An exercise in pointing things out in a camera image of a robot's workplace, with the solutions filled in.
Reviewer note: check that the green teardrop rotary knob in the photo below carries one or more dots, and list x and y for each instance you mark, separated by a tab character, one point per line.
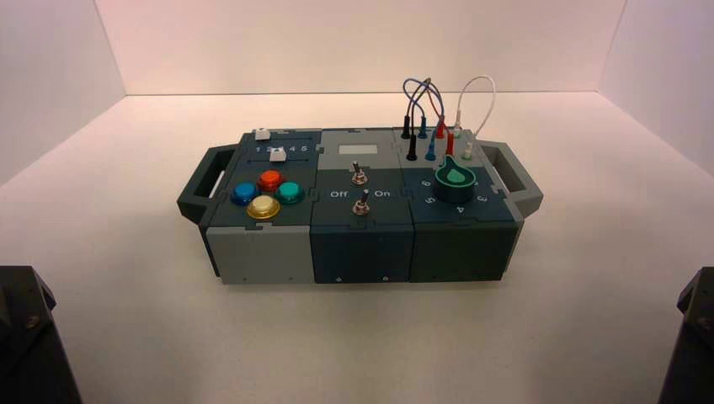
453	181

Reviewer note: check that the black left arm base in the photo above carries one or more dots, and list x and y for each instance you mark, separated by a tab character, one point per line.
28	346

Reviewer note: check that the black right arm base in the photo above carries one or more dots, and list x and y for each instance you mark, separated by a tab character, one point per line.
691	357

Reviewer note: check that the grey display window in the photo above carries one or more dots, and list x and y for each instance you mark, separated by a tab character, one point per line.
357	150

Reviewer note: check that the green round push button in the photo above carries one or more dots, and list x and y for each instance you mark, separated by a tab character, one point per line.
290	192

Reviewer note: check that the red round push button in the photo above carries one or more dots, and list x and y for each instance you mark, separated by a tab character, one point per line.
271	179

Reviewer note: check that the white slider cap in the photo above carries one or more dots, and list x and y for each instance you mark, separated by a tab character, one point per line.
278	156
262	134

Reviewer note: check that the yellow round push button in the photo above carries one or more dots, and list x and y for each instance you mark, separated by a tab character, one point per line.
263	206

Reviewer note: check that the grey and teal control box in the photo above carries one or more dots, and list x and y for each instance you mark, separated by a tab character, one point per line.
262	251

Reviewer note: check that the blue round push button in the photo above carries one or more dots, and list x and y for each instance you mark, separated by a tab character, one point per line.
244	193

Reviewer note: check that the metal toggle switch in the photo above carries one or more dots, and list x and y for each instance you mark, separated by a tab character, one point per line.
357	176
362	206

